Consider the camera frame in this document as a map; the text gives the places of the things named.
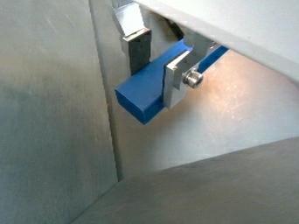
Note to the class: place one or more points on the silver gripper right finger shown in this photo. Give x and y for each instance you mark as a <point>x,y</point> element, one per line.
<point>180,74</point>

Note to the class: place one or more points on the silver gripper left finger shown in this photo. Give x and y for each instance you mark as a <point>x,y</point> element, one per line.
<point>135,35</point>

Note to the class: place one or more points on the blue rectangular block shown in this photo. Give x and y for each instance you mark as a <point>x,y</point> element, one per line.
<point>139,94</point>

